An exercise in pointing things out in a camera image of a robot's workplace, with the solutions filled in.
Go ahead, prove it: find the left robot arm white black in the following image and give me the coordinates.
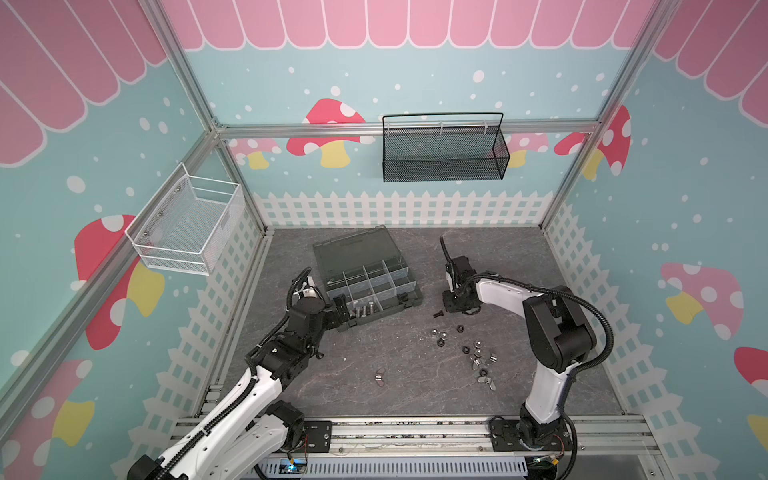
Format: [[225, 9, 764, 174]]
[[127, 296, 349, 479]]

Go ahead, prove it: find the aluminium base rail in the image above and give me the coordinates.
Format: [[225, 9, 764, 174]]
[[159, 411, 672, 479]]

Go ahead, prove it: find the white wire mesh basket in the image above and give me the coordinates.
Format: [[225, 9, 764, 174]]
[[125, 164, 245, 276]]

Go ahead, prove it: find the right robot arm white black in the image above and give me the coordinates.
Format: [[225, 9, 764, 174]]
[[443, 256, 615, 450]]

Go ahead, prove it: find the green plastic compartment organizer box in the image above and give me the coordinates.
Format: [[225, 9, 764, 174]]
[[313, 226, 423, 331]]

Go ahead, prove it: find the black wire mesh basket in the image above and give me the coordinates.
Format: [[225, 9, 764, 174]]
[[381, 112, 511, 183]]

